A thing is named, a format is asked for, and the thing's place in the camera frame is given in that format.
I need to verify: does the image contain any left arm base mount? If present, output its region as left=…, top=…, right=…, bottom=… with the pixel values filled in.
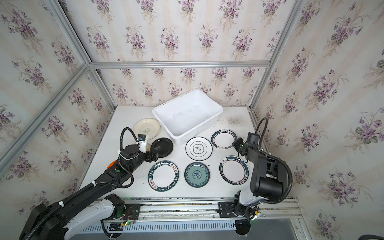
left=101, top=194, right=141, bottom=240

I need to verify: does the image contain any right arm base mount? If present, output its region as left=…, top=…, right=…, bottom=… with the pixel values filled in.
left=217, top=191, right=265, bottom=236

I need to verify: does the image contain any green Hao Wei plate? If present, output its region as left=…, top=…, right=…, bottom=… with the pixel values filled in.
left=148, top=161, right=180, bottom=192

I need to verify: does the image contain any orange plate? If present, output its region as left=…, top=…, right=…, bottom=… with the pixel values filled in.
left=107, top=161, right=117, bottom=170

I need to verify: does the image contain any white plate with quatrefoil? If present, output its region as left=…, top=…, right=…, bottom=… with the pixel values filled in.
left=185, top=137, right=213, bottom=162

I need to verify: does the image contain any black glossy plate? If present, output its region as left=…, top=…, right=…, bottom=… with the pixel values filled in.
left=151, top=138, right=174, bottom=158

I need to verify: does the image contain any blue floral small plate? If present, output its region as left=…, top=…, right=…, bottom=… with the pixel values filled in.
left=184, top=163, right=211, bottom=188

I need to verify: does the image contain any aluminium rail base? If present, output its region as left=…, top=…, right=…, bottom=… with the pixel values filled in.
left=80, top=198, right=309, bottom=239

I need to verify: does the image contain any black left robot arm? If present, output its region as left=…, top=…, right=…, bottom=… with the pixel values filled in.
left=19, top=144, right=159, bottom=240

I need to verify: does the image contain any white plastic bin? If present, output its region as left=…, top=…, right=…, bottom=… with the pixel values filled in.
left=152, top=89, right=224, bottom=146

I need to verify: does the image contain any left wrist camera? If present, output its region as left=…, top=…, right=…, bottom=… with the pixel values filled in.
left=137, top=134, right=147, bottom=154

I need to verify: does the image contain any green red rimmed plate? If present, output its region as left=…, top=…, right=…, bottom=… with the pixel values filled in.
left=219, top=156, right=249, bottom=186
left=211, top=129, right=238, bottom=150

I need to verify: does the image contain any cream bear plate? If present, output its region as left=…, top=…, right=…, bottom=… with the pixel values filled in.
left=133, top=118, right=162, bottom=140

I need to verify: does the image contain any aluminium frame post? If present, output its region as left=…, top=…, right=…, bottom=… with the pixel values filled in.
left=87, top=64, right=117, bottom=112

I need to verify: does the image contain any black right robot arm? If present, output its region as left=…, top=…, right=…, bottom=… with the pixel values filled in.
left=234, top=118, right=293, bottom=208

